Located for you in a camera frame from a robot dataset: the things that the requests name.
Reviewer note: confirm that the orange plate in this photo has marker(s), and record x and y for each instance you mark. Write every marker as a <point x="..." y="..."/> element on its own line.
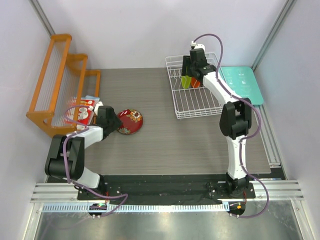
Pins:
<point x="195" y="83"/>

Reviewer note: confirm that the white wire dish rack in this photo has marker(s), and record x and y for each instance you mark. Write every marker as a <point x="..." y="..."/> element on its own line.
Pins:
<point x="191" y="102"/>

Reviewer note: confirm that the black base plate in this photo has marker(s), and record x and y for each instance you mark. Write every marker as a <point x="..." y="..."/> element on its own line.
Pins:
<point x="181" y="189"/>

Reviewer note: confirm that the orange wooden shelf rack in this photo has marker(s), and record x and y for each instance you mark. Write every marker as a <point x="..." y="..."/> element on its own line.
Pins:
<point x="62" y="76"/>

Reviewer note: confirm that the red snack package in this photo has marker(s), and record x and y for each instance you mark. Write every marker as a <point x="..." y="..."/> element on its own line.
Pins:
<point x="85" y="112"/>

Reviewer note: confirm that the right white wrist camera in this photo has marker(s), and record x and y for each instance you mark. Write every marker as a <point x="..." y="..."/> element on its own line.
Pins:
<point x="195" y="45"/>

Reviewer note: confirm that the teal cutting board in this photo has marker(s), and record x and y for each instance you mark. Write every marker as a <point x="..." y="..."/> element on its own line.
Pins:
<point x="242" y="80"/>

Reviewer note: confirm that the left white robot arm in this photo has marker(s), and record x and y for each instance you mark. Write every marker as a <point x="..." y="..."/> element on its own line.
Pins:
<point x="66" y="155"/>

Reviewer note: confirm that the lime green plate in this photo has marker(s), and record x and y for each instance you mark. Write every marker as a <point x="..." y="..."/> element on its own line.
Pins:
<point x="185" y="81"/>

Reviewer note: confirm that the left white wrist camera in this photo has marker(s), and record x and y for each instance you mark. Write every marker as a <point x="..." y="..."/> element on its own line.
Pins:
<point x="94" y="109"/>

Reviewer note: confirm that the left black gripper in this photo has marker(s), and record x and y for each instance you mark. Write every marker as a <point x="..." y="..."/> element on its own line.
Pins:
<point x="116" y="121"/>

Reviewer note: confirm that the white slotted cable duct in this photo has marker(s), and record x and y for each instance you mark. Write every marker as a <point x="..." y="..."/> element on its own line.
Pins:
<point x="104" y="208"/>

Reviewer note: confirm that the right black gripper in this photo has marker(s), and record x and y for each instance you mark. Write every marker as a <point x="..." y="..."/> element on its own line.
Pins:
<point x="186" y="62"/>

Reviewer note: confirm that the red floral plate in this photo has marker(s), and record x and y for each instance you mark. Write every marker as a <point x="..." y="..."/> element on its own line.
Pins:
<point x="132" y="120"/>

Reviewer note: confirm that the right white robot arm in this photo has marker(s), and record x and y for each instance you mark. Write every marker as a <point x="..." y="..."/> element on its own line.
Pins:
<point x="235" y="119"/>

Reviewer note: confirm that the aluminium frame rail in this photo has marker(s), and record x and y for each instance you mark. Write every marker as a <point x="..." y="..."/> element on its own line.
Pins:
<point x="167" y="146"/>

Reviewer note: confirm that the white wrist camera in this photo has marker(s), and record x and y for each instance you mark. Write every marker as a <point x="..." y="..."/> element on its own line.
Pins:
<point x="94" y="109"/>
<point x="195" y="45"/>

